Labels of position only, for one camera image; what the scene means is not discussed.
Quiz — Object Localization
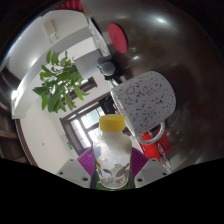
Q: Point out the dark wooden double door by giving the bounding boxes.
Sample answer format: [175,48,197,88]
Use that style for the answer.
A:
[59,91,114,156]

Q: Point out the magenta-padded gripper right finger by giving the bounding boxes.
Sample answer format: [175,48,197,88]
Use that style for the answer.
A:
[130,146,170,188]

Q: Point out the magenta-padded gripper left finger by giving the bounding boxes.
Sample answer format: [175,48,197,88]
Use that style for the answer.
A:
[56,147,98,188]

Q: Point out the colourful stickers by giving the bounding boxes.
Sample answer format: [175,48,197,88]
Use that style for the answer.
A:
[156,143,174,171]

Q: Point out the flat round red coaster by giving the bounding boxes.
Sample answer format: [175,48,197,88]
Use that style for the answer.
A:
[107,22,129,54]

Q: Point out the yellow-capped clear plastic bottle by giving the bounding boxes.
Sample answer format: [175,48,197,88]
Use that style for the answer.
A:
[92,113,133,190]

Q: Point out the white speckled ceramic mug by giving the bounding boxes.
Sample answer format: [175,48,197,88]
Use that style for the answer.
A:
[110,70,177,146]

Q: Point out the leafy plant in white pot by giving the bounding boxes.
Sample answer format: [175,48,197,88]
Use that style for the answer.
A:
[32,49,103,114]

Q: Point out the printed magazine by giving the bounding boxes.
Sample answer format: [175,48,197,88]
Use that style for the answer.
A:
[87,18,111,57]

